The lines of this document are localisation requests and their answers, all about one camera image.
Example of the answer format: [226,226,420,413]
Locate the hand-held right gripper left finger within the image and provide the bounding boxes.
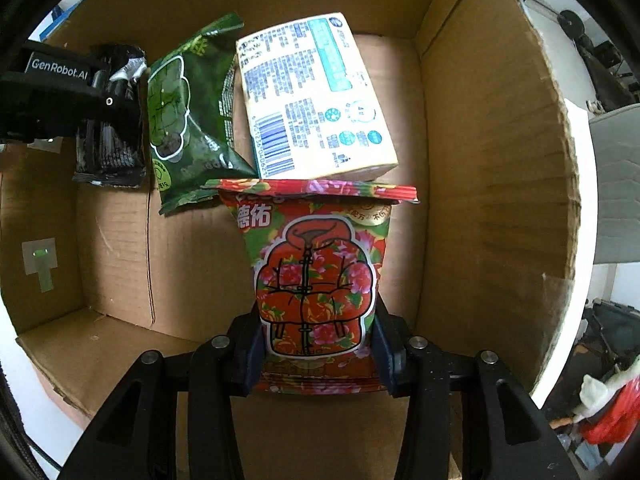
[62,309,265,480]

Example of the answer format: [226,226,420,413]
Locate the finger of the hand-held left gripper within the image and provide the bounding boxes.
[90,62,144,133]

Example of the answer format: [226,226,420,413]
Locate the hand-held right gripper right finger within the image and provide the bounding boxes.
[371,294,583,480]

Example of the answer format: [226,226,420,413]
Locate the black snack packet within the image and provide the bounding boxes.
[72,42,149,189]

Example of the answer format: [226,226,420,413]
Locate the red floral snack packet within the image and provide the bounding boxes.
[202,177,420,397]

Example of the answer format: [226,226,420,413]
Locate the cardboard box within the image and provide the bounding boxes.
[0,0,585,480]

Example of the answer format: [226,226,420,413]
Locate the green snack packet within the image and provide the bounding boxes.
[146,13,257,217]

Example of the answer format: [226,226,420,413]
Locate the white label sticker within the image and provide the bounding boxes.
[22,239,59,294]

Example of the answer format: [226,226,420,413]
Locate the white tissue pack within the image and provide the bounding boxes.
[235,12,399,181]

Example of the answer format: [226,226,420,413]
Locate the red and white plush toy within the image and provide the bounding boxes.
[570,355,640,447]

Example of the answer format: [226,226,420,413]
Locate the white panel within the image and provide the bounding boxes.
[587,104,640,266]

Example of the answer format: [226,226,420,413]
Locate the black equipment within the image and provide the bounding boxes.
[515,0,640,113]

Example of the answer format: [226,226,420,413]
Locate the black cable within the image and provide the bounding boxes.
[0,360,58,468]

